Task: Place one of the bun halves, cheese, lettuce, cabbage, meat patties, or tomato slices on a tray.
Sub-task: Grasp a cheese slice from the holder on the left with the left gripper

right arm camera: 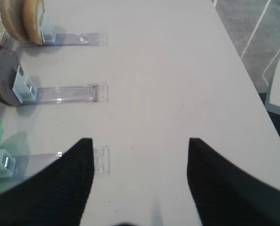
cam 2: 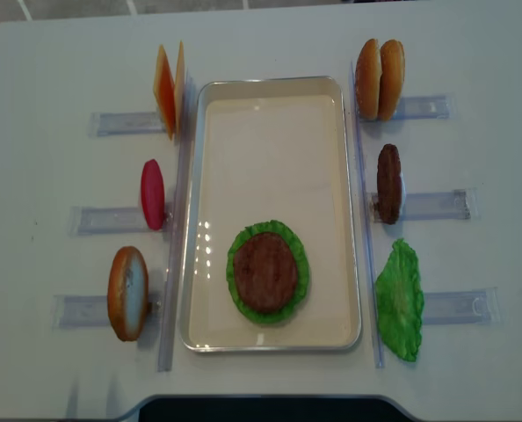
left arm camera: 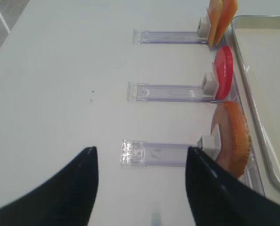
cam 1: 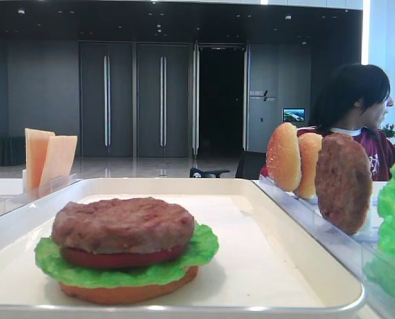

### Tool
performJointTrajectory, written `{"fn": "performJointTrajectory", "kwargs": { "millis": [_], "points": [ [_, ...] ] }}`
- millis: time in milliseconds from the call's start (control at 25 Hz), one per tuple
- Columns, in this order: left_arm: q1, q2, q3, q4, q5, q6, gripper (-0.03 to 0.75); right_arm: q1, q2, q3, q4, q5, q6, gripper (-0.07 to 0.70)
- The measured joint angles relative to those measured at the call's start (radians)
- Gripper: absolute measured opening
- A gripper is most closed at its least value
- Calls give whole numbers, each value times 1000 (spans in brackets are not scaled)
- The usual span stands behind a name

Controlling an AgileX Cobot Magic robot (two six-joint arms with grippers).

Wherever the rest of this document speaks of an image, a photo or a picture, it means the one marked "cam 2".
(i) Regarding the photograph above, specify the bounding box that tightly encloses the brown meat patty standing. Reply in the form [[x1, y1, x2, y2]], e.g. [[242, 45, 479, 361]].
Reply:
[[377, 144, 402, 225]]

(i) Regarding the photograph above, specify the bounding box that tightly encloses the clear right long rail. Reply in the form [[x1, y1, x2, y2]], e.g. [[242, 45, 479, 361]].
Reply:
[[350, 61, 384, 369]]

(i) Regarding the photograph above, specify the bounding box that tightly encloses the bun top standing outer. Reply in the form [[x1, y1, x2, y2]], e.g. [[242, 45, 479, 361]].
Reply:
[[355, 39, 382, 120]]

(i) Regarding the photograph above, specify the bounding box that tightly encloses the clear cheese holder strip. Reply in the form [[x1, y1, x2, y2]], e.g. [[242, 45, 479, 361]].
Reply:
[[88, 112, 166, 137]]

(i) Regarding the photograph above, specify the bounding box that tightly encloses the clear patty holder strip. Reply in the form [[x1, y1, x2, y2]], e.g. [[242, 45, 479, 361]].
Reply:
[[366, 188, 480, 222]]

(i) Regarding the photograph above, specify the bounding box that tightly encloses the clear lettuce holder strip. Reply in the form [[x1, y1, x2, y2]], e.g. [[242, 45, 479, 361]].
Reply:
[[423, 287, 501, 325]]

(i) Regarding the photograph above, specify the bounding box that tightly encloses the clear left long rail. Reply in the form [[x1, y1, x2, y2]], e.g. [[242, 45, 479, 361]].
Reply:
[[157, 72, 196, 373]]

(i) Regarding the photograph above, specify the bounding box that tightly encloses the bun half standing left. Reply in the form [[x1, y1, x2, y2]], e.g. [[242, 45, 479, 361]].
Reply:
[[107, 246, 149, 342]]

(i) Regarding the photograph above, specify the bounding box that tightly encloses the clear long rail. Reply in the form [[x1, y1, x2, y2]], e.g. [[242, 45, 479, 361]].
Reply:
[[157, 72, 196, 373], [350, 61, 384, 369]]

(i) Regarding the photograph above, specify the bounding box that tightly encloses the green lettuce leaf on tray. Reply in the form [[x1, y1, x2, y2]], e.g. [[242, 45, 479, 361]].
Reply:
[[226, 220, 310, 324]]

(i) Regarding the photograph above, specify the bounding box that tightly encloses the cream rectangular metal tray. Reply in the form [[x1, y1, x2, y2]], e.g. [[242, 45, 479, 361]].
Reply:
[[178, 76, 361, 353]]

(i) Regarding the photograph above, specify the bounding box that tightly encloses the red tomato slice standing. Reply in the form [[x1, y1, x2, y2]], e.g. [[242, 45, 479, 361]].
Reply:
[[141, 159, 165, 230]]

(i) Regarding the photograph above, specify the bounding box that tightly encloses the orange cheese slice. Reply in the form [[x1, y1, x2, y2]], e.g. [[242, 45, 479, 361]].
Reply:
[[153, 45, 176, 140]]

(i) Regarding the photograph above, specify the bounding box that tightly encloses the clear bun holder strip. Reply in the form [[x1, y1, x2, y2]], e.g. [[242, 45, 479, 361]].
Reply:
[[392, 94, 455, 120], [52, 293, 163, 331]]

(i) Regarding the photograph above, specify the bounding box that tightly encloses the clear tomato holder strip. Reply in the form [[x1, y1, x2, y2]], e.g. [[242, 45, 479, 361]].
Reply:
[[68, 207, 152, 236]]

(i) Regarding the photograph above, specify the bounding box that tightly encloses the clear right bun holder strip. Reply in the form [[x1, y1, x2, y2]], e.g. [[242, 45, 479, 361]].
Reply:
[[392, 94, 455, 120]]

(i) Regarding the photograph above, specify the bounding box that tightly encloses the green lettuce leaf standing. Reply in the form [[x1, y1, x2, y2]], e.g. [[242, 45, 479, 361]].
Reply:
[[375, 238, 424, 363]]

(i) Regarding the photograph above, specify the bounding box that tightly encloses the bun top standing inner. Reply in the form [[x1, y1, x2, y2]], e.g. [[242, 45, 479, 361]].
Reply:
[[378, 40, 405, 121]]

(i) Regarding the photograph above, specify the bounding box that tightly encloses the clear left bun holder strip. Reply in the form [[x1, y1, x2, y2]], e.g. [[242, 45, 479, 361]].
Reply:
[[52, 293, 163, 331]]

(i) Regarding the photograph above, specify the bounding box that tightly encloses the brown meat patty on tray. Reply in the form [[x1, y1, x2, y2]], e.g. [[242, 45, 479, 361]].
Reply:
[[232, 232, 298, 314]]

